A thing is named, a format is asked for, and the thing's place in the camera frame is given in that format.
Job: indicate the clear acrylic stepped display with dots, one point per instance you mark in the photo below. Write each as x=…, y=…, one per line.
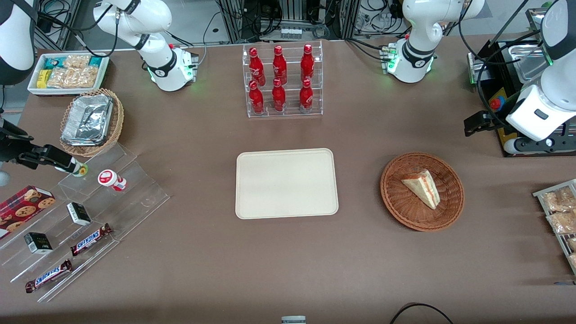
x=135, y=198

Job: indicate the red cola bottle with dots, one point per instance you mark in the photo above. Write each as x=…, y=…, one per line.
x=307, y=63
x=279, y=65
x=256, y=67
x=306, y=96
x=256, y=99
x=278, y=96

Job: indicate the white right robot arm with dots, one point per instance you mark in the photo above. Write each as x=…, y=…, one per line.
x=135, y=18

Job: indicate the red white yogurt cup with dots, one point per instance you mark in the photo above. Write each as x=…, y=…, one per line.
x=110, y=179

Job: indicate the light wicker basket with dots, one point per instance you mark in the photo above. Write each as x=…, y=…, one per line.
x=114, y=130

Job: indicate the triangular sandwich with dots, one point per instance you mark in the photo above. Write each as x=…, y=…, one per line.
x=423, y=186

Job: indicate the small clear cracker bag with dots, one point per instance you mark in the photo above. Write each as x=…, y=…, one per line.
x=76, y=61

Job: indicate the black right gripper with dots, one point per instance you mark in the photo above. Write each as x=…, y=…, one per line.
x=10, y=150

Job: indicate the small black box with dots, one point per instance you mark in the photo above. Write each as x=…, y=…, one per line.
x=38, y=243
x=79, y=213

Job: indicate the aluminium equipment rack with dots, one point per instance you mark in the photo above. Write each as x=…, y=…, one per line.
x=288, y=11

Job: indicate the clear acrylic bottle rack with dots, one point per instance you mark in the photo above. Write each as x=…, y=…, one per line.
x=291, y=101

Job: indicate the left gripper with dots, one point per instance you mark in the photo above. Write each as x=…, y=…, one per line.
x=493, y=122

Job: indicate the small green yellow bottle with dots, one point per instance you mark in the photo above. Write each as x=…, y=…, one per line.
x=81, y=170

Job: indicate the round brown wicker basket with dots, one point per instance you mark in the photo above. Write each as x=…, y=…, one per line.
x=405, y=207

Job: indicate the snickers bar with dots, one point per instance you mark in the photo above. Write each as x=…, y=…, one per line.
x=48, y=276
x=90, y=240

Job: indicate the red emergency button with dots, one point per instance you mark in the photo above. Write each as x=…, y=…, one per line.
x=496, y=104

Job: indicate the red cookie box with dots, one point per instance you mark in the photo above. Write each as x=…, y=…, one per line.
x=24, y=207

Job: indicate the small grey device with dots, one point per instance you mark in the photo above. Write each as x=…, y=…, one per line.
x=293, y=320

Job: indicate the large clear cracker bag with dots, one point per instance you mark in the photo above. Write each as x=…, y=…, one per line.
x=74, y=77

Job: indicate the beige rectangular tray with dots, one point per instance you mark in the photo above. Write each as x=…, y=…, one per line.
x=286, y=183

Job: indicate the white power strip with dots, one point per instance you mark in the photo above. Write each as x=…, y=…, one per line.
x=291, y=32

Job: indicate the clear bag of pastries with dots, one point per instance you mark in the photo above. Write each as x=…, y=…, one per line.
x=562, y=222
x=558, y=200
x=573, y=261
x=572, y=244

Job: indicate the black food display case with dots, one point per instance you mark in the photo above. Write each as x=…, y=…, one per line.
x=497, y=58

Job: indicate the white rectangular snack tray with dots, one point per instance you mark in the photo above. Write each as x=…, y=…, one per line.
x=33, y=87

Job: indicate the stack of foil trays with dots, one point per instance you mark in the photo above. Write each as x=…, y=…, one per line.
x=87, y=119

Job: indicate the teal snack packet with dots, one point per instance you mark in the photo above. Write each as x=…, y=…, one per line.
x=95, y=61
x=52, y=63

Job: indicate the yellow snack packet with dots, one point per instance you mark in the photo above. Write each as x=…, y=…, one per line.
x=42, y=78

